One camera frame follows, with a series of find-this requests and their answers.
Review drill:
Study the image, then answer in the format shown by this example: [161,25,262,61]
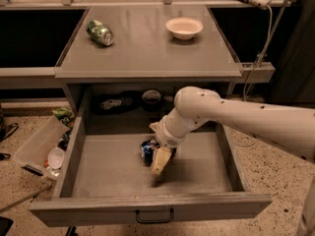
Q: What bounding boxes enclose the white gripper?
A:
[150,122,184,176]

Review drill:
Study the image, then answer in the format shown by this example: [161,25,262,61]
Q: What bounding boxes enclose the blue pepsi can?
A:
[140,139,178,166]

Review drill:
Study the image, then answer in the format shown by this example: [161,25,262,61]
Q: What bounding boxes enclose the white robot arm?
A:
[150,87,315,174]

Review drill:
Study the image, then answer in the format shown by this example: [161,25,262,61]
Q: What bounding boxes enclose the grey open drawer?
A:
[30,117,272,227]

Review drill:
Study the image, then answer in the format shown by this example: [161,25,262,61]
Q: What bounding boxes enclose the grey counter cabinet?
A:
[56,5,242,135]

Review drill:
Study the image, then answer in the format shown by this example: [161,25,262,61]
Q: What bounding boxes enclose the green soda can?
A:
[86,20,113,46]

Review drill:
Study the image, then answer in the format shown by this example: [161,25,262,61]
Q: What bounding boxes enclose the black round cup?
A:
[142,89,161,112]

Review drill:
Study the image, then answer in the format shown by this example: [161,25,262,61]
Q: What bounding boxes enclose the green chip bag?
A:
[52,107,75,129]

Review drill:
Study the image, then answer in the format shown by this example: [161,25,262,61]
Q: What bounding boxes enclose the white plastic cup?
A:
[47,147,65,169]

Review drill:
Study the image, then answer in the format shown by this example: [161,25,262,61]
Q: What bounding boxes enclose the white paper bowl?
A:
[165,18,204,40]

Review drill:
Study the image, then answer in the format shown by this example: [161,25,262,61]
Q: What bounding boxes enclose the clear plastic bin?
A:
[14,116,69,180]

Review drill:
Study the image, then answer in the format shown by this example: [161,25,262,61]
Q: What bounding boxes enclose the black drawer handle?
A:
[135,208,174,224]

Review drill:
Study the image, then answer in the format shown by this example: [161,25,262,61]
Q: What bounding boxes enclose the white cable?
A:
[233,4,274,148]

